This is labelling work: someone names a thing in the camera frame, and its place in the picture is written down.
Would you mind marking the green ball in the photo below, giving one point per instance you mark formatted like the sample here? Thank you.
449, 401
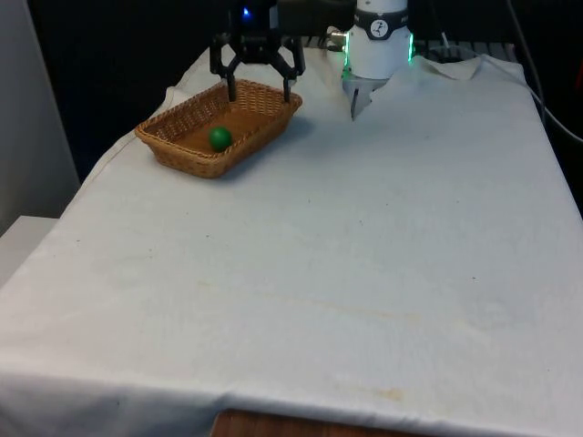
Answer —
220, 138

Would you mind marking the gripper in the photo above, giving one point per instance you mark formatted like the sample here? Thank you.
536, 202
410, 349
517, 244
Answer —
255, 27

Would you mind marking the wicker basket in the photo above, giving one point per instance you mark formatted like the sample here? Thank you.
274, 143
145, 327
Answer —
182, 155

